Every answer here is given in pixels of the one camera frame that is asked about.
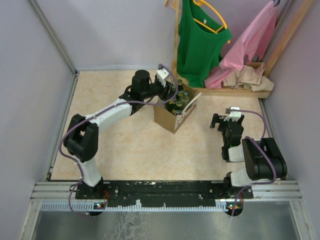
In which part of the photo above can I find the green glass bottle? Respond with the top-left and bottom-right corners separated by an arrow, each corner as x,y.
165,96 -> 177,113

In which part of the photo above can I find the aluminium frame rail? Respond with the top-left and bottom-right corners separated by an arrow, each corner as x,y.
31,179 -> 303,213

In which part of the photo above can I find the green bottle yellow label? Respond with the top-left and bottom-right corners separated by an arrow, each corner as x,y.
176,79 -> 185,100

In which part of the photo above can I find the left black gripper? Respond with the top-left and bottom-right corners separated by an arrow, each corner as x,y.
141,77 -> 179,102

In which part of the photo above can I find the clear bottle green cap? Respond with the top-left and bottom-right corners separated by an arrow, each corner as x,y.
180,91 -> 190,108

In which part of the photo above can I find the wooden clothes rack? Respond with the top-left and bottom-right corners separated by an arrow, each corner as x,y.
186,0 -> 314,99

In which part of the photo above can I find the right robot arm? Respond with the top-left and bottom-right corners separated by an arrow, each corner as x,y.
210,112 -> 288,198

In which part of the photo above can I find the yellow hanger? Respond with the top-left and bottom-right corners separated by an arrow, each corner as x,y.
185,0 -> 232,46

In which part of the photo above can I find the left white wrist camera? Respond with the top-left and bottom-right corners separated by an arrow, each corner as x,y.
155,68 -> 172,87

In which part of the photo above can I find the purple cable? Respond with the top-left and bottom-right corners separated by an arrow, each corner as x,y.
229,109 -> 278,218
58,63 -> 179,218

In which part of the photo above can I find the beige cloth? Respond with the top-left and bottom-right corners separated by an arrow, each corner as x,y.
222,62 -> 275,92

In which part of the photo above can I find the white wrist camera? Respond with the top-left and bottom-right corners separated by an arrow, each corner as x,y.
224,106 -> 242,122
155,68 -> 172,87

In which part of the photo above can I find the orange hanger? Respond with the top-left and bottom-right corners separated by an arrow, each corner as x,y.
164,0 -> 176,9

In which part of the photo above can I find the green bottle dark label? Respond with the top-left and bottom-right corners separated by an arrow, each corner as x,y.
171,100 -> 184,116

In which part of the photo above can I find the green tank top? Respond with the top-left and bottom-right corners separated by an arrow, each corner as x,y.
177,0 -> 232,88

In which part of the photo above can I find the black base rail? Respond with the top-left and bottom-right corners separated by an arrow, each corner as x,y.
75,180 -> 241,208

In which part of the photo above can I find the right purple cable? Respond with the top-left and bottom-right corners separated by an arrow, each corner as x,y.
229,109 -> 278,218

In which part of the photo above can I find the pink shirt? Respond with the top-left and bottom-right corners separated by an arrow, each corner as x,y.
204,0 -> 278,89

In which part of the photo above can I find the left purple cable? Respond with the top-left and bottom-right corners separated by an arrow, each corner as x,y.
58,63 -> 179,218

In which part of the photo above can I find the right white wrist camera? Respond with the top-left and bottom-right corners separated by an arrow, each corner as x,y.
224,106 -> 242,122

